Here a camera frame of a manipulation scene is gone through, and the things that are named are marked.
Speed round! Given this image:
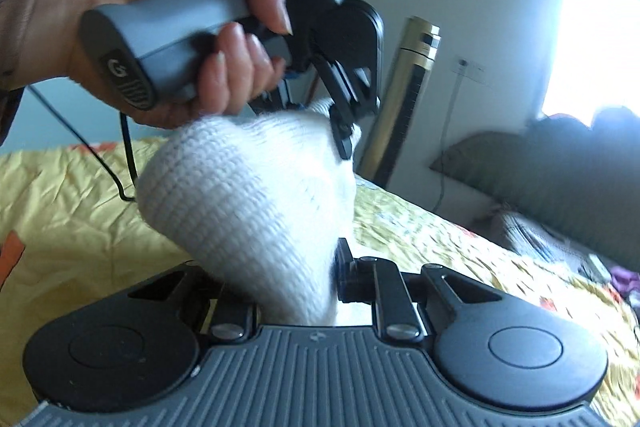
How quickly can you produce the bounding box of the white wall socket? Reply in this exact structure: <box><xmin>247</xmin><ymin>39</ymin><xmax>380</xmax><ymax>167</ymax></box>
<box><xmin>452</xmin><ymin>56</ymin><xmax>486</xmax><ymax>84</ymax></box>

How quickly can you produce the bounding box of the gold tower fan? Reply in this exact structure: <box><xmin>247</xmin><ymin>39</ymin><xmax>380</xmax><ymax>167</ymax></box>
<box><xmin>357</xmin><ymin>16</ymin><xmax>442</xmax><ymax>188</ymax></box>

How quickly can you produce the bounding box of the patterned pillow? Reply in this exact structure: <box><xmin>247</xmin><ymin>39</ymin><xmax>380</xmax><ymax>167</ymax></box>
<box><xmin>488</xmin><ymin>209</ymin><xmax>612</xmax><ymax>284</ymax></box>

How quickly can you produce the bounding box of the black power cable on wall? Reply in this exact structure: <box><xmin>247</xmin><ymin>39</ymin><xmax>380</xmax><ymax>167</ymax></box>
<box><xmin>430</xmin><ymin>58</ymin><xmax>469</xmax><ymax>212</ymax></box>

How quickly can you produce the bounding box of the white knitted sweater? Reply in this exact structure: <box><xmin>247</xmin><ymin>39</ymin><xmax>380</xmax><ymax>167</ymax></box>
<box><xmin>136</xmin><ymin>98</ymin><xmax>357</xmax><ymax>326</ymax></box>

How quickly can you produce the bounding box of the purple cloth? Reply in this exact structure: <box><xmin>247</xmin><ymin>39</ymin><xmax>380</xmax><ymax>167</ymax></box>
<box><xmin>610</xmin><ymin>265</ymin><xmax>640</xmax><ymax>298</ymax></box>

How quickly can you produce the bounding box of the dark grey scalloped headboard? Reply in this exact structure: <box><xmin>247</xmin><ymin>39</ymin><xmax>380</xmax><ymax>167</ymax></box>
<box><xmin>431</xmin><ymin>107</ymin><xmax>639</xmax><ymax>271</ymax></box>

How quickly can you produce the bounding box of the brown sleeved left forearm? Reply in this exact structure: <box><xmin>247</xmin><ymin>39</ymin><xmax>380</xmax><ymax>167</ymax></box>
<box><xmin>0</xmin><ymin>0</ymin><xmax>82</xmax><ymax>148</ymax></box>

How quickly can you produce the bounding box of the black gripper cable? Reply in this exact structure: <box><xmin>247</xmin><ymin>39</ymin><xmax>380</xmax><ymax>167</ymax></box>
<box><xmin>27</xmin><ymin>83</ymin><xmax>139</xmax><ymax>203</ymax></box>

